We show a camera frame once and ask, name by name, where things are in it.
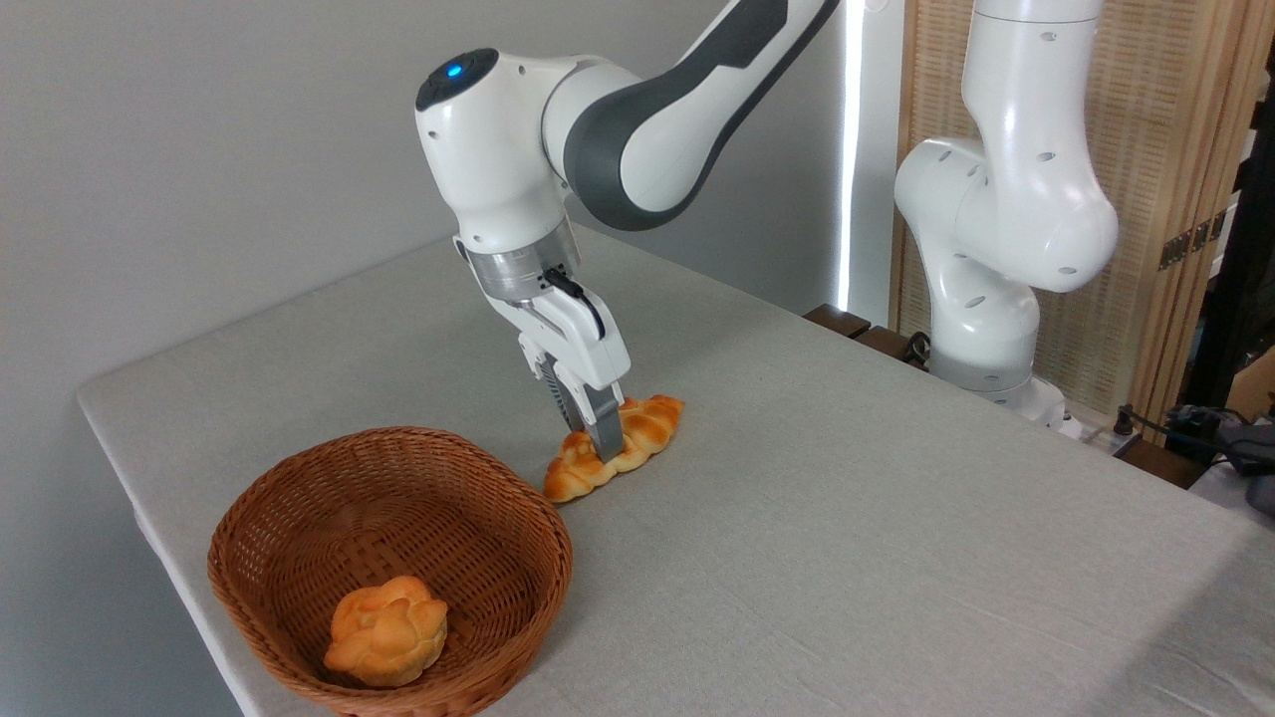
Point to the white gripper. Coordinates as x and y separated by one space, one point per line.
583 349

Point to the long braided bread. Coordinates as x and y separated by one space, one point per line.
652 426

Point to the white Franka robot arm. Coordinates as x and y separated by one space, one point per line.
498 149

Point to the brown wicker basket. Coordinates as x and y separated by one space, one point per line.
329 508

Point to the round knotted bread roll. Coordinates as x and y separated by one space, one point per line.
386 632

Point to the dark wooden block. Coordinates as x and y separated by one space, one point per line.
837 321
882 342

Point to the grey tablecloth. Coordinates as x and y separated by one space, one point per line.
847 558

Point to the white vertical light strip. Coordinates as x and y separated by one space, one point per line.
850 149

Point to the brass screen hinge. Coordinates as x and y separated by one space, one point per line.
1190 242

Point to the dark grey device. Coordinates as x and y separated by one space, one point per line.
1240 453

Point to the black metal stand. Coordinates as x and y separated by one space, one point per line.
1240 289

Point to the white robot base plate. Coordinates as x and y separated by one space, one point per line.
1056 408

